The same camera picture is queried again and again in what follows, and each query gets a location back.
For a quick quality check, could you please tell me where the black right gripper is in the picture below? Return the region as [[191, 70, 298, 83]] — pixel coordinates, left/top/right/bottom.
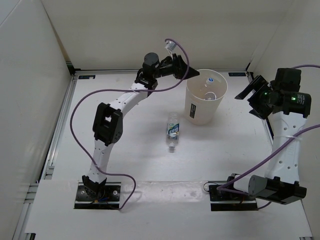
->
[[234, 75, 278, 120]]

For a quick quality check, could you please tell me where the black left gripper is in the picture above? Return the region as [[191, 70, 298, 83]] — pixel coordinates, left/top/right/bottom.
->
[[153, 54, 200, 82]]

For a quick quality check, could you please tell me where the clear unlabelled plastic bottle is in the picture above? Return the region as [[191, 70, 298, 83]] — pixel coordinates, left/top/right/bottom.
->
[[204, 77, 215, 88]]

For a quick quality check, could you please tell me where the blue label clear water bottle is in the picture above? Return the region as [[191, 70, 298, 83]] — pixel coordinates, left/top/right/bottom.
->
[[203, 91, 217, 101]]

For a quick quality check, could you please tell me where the green white label water bottle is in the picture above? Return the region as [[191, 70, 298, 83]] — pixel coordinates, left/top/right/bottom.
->
[[166, 112, 180, 153]]

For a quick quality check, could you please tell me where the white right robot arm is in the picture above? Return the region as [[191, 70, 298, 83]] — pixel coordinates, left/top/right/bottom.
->
[[224, 74, 312, 205]]

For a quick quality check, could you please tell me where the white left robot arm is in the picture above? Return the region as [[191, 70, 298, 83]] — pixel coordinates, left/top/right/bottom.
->
[[82, 52, 200, 200]]

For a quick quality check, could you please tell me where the cream plastic bin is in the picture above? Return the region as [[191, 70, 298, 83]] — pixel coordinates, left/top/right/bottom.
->
[[184, 69, 228, 125]]

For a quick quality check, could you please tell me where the blue corner sticker right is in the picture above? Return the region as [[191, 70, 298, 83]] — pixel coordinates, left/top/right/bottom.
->
[[228, 72, 247, 77]]

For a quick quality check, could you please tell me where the blue corner sticker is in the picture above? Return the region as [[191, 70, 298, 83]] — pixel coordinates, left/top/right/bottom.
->
[[228, 72, 247, 77], [78, 75, 96, 80]]

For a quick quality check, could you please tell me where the blue corner sticker left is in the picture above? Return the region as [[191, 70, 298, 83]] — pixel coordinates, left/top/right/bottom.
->
[[78, 75, 96, 80]]

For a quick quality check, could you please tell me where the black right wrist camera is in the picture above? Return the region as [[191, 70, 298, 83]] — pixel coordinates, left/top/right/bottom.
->
[[270, 68, 302, 92]]

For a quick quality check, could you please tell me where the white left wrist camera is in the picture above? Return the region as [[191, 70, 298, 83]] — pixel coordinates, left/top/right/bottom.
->
[[164, 39, 177, 55]]

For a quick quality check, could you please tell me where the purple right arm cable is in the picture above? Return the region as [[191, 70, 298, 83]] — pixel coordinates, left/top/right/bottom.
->
[[216, 64, 320, 210]]

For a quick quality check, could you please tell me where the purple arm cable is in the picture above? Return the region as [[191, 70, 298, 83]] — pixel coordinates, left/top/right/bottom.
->
[[69, 37, 191, 210], [216, 64, 320, 210]]

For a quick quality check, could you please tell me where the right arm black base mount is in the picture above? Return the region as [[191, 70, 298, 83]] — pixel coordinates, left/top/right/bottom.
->
[[203, 181, 258, 212]]

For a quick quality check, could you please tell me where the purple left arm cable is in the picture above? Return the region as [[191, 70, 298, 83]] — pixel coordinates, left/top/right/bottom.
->
[[69, 37, 191, 210]]

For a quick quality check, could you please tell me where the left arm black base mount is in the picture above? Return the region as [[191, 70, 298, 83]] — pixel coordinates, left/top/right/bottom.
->
[[73, 182, 122, 210]]

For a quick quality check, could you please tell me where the aluminium table edge rail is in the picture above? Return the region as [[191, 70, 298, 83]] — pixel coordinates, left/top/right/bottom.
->
[[12, 75, 77, 240]]

